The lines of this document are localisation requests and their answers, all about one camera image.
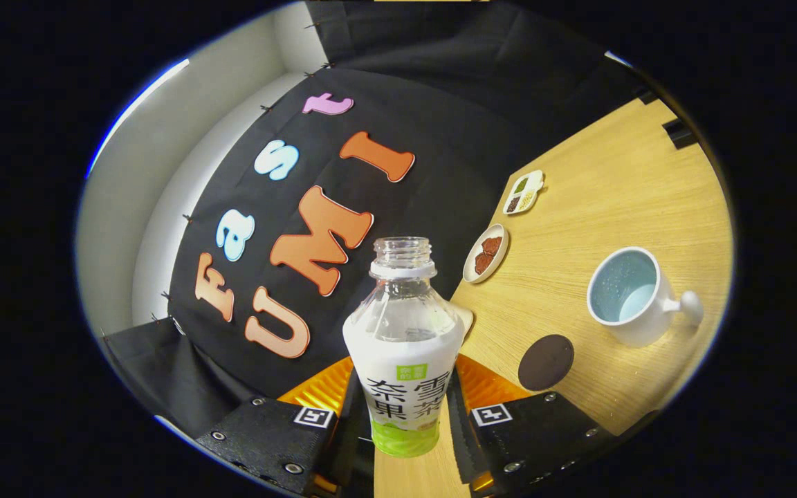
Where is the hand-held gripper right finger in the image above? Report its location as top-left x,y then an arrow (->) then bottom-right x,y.
443,354 -> 619,497

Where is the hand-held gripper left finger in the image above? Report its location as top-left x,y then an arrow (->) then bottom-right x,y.
194,356 -> 375,497

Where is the clear bottle white green label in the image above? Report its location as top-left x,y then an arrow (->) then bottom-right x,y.
342,237 -> 466,459

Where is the dark round coaster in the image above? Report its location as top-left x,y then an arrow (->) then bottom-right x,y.
517,334 -> 576,392

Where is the white cup with handle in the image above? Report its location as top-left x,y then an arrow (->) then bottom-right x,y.
586,246 -> 705,348

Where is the white round plate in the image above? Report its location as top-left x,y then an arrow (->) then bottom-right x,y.
463,223 -> 510,284

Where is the white divided condiment dish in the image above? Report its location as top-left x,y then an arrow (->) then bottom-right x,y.
502,170 -> 545,216

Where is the wooden table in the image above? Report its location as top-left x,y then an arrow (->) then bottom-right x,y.
374,97 -> 735,498

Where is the black backdrop cloth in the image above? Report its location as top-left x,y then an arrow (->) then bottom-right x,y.
101,0 -> 655,443

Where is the black table clamp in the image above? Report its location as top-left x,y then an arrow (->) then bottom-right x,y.
663,118 -> 698,149

